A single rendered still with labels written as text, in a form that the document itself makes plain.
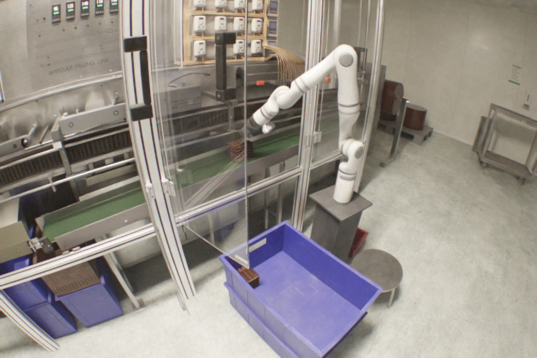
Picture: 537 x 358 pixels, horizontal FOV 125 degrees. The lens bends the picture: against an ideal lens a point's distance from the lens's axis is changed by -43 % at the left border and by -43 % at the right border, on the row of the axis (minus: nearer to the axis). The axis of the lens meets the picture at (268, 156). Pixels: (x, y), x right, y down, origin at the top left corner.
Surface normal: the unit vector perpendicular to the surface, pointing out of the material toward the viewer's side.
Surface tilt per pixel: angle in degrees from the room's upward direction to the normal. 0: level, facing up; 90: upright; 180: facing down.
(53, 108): 90
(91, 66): 90
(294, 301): 0
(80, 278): 90
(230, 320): 0
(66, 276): 90
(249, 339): 0
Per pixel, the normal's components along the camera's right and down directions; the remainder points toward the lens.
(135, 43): 0.53, 0.39
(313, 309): 0.03, -0.90
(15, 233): 0.63, 0.18
